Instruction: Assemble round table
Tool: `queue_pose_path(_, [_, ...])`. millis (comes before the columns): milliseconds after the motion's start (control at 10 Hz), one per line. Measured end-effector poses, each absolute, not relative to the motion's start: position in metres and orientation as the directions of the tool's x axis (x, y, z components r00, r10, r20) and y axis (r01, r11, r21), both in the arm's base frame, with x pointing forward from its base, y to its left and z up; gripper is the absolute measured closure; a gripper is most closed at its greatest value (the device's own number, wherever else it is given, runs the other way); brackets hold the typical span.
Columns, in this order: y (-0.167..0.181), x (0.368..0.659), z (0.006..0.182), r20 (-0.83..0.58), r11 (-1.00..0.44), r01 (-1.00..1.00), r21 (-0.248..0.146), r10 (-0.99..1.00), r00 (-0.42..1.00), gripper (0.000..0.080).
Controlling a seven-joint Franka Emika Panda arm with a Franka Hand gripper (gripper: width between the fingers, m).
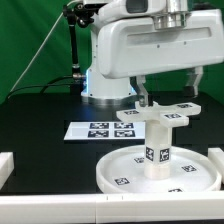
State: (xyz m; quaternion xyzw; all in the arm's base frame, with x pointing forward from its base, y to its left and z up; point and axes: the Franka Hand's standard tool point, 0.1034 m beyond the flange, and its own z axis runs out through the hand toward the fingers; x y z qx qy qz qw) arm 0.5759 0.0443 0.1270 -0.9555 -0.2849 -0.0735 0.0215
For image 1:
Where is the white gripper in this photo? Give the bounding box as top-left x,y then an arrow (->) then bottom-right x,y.
97,9 -> 224,106

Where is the white cross-shaped table base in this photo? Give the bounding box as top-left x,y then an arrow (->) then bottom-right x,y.
116,101 -> 201,128

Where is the white round table top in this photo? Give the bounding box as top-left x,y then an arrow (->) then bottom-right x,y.
96,145 -> 222,193

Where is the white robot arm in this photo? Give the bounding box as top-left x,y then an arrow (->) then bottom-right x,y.
84,0 -> 224,106

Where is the white right block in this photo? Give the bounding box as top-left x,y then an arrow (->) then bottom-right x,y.
208,148 -> 224,184

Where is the white block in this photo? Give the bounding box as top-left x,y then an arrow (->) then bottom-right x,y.
208,148 -> 224,184
0,152 -> 14,190

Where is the white marker sheet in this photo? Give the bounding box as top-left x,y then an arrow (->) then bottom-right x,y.
64,121 -> 145,141

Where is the white left block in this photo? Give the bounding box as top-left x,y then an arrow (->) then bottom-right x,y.
0,152 -> 14,190

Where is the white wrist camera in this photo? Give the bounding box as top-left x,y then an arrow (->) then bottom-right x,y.
98,0 -> 166,23

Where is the black camera stand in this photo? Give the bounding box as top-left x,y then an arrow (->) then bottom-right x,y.
63,3 -> 94,94

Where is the black cable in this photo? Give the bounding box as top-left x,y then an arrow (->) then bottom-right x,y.
6,75 -> 76,100

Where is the white cable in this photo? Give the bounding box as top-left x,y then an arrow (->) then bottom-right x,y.
9,0 -> 81,94

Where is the white front rail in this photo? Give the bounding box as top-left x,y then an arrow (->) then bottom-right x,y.
0,191 -> 224,224

